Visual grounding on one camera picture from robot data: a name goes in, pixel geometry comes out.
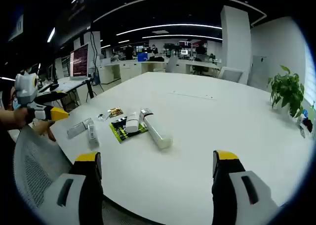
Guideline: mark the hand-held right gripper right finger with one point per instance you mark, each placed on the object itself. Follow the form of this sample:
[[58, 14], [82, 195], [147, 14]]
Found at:
[[237, 200]]

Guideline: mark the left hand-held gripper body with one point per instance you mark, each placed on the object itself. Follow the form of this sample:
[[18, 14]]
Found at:
[[24, 89]]

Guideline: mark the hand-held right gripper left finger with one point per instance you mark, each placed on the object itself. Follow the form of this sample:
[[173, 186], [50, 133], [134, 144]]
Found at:
[[74, 200]]

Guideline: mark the red collared skincare bottle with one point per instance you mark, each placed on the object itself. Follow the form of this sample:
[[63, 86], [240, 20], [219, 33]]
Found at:
[[92, 136]]

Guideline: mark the gold skincare sachet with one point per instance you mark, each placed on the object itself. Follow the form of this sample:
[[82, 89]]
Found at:
[[116, 111]]

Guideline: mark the green black skincare sachet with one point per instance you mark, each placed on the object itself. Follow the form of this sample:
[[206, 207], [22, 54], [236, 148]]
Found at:
[[119, 133]]

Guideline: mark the tall white skincare pump bottle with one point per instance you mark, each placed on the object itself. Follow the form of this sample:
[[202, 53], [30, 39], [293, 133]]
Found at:
[[132, 124]]

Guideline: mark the white skincare squeeze tube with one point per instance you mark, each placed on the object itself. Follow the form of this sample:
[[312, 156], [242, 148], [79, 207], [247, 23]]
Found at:
[[155, 131]]

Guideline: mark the blue storage box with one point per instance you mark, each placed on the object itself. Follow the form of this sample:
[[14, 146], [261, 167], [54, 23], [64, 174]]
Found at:
[[142, 57]]

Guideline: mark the person's left hand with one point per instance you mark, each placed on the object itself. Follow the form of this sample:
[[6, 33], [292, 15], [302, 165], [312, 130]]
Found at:
[[21, 117]]

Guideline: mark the black stand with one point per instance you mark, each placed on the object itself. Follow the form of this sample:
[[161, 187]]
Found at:
[[90, 89]]

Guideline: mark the computer monitor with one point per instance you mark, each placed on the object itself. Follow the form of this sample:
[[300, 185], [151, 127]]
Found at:
[[79, 61]]

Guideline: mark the grey mesh chair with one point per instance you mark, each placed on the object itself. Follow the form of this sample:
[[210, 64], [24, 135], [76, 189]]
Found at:
[[37, 165]]

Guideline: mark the dark bundle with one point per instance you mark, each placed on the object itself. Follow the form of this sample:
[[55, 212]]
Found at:
[[308, 124]]

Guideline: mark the small blue item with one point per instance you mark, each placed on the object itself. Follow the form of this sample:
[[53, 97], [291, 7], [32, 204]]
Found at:
[[305, 112]]

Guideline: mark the potted green plant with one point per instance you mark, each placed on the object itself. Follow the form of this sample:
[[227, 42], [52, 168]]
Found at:
[[286, 91]]

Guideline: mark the grey office chair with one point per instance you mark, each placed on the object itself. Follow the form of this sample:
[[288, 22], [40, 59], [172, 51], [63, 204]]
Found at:
[[172, 64]]

